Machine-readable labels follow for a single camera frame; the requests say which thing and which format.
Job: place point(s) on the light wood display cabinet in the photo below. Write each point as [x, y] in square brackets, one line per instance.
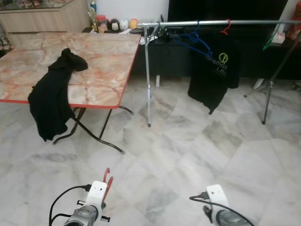
[42, 19]

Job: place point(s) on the red plastic hanger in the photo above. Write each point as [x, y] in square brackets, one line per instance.
[108, 188]
[227, 30]

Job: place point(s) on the blue plastic hanger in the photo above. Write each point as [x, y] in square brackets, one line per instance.
[193, 40]

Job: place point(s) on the marble pattern folding table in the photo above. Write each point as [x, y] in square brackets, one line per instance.
[103, 66]

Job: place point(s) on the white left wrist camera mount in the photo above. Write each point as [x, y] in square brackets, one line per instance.
[98, 193]

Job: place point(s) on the white blue round toy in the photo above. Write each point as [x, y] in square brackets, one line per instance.
[124, 24]

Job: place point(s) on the black white plush doll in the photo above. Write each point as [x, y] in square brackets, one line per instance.
[114, 25]

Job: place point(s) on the black flat screen television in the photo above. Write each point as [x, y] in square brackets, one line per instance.
[225, 9]

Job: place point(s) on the black shirt green logo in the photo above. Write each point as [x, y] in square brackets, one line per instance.
[49, 103]
[211, 80]

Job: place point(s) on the silver metal clothes rack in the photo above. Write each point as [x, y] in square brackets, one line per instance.
[147, 75]

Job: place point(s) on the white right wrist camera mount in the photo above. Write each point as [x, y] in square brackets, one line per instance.
[216, 197]

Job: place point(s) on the orange round toy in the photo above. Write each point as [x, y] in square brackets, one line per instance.
[134, 23]

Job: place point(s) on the green plastic hanger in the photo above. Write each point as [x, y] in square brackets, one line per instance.
[273, 40]

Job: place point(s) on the blue bottle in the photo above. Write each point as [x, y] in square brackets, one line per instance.
[93, 6]

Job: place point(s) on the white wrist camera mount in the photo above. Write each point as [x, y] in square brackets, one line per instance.
[98, 193]
[216, 197]

